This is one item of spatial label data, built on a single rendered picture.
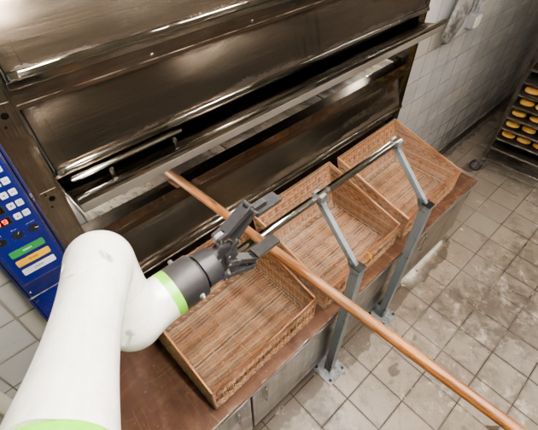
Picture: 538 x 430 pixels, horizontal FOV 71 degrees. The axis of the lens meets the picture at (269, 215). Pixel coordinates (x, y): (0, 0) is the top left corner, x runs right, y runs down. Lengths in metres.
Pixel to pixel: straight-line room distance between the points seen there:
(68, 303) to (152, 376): 1.18
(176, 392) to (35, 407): 1.24
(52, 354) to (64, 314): 0.06
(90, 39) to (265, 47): 0.60
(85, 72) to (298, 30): 0.78
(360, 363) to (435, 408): 0.42
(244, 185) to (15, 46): 0.96
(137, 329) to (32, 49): 0.65
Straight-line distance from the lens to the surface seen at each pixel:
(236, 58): 1.35
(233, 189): 1.61
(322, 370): 2.27
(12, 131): 1.10
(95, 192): 1.07
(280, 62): 1.47
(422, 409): 2.33
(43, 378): 0.45
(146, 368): 1.71
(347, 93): 1.95
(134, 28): 1.10
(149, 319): 0.69
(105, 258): 0.60
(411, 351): 1.04
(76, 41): 1.05
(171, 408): 1.63
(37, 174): 1.16
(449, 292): 2.73
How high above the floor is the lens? 2.10
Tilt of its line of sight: 47 degrees down
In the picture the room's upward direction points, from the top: straight up
